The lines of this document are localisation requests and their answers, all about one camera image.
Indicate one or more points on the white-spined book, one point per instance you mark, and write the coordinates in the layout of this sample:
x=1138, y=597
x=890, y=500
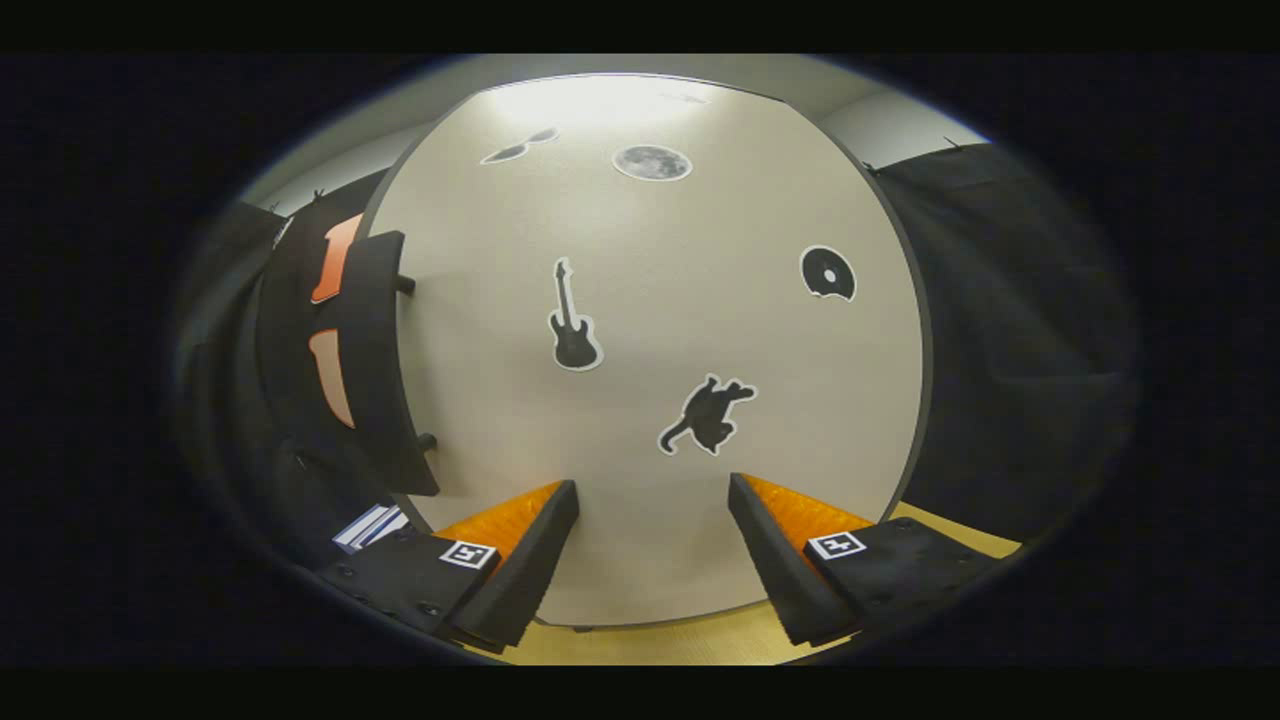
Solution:
x=358, y=530

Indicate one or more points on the black backdrop cloth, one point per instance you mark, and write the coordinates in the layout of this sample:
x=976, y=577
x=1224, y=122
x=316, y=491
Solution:
x=1000, y=350

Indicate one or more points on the beige cabinet door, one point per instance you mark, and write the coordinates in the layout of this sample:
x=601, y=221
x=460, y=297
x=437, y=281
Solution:
x=650, y=230

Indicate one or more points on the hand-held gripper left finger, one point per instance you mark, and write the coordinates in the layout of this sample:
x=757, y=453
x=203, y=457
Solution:
x=530, y=560

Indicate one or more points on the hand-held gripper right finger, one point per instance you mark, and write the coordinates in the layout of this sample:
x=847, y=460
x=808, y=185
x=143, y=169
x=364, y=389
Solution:
x=775, y=560

